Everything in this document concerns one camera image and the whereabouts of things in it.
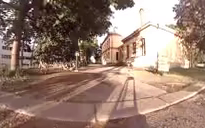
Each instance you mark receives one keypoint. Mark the pale building with chimney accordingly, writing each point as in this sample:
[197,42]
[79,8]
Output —
[156,43]

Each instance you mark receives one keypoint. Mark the grey paved path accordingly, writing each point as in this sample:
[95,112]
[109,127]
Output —
[90,95]

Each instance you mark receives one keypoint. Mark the tree with pale trunk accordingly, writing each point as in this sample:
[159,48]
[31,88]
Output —
[15,56]

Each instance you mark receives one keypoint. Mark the large dark leafy tree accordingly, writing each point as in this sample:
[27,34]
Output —
[76,20]

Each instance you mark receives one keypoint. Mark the weedy grass verge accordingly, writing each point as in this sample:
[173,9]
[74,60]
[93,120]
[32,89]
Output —
[3,75]

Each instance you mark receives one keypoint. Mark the tan two-storey building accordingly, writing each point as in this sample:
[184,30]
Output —
[110,46]

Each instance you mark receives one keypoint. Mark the parked bicycles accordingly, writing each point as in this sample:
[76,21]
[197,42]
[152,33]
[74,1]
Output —
[67,65]

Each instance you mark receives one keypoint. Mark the pale curved kerb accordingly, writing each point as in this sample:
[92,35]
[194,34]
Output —
[170,101]

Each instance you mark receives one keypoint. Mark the white board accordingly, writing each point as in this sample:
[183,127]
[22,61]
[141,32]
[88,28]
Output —
[163,62]

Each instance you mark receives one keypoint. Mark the dirt and grass ground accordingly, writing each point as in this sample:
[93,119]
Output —
[193,75]

